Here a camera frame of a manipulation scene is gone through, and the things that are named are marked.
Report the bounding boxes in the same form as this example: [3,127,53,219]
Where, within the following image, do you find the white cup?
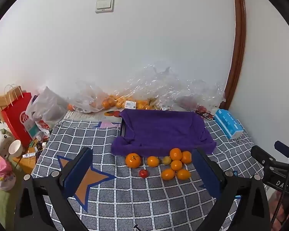
[8,140,23,159]

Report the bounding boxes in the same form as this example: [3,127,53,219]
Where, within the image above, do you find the pink bag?
[0,149,17,192]

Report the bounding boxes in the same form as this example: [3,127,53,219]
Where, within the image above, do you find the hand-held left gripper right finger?
[191,148,271,231]

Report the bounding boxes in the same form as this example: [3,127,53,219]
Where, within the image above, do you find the red paper bag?
[0,84,33,148]

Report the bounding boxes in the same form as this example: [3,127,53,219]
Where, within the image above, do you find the clear bag of small oranges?
[67,79,159,112]

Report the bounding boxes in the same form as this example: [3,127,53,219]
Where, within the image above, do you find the printed paper sheet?
[63,110,123,128]

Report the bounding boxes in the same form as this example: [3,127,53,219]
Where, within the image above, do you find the blue tissue pack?
[213,109,244,140]

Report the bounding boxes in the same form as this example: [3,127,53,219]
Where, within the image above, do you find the brown wooden door frame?
[219,0,246,110]

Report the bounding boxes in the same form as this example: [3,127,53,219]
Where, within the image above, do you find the green bedding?
[0,188,22,223]

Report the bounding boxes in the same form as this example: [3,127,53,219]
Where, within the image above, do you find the grey checked tablecloth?
[31,118,268,231]

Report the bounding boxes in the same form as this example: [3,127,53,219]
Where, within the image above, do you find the textured mandarin orange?
[181,151,192,164]

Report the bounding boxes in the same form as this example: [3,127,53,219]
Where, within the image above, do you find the crumpled clear plastic bag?
[128,63,227,111]

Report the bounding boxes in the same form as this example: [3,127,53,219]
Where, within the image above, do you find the white light switch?
[95,0,115,13]

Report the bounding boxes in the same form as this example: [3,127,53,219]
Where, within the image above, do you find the wooden side table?
[12,147,40,176]

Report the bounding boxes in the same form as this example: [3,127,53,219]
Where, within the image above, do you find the oval orange fruit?
[177,169,191,180]

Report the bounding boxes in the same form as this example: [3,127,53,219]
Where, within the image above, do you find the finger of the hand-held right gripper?
[274,141,289,152]
[250,145,280,174]

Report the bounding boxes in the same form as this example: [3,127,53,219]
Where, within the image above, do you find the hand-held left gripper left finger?
[14,147,94,231]

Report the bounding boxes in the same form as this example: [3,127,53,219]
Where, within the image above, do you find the purple towel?
[111,109,217,158]

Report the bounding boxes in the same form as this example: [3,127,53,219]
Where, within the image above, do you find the white plastic bag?
[24,86,68,140]

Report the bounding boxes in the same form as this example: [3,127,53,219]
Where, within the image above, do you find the black eyeglasses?
[195,109,215,121]

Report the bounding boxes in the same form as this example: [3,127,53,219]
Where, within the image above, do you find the large smooth orange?
[170,148,183,160]

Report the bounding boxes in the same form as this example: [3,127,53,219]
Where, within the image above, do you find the orange tomato with stem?
[125,152,141,169]

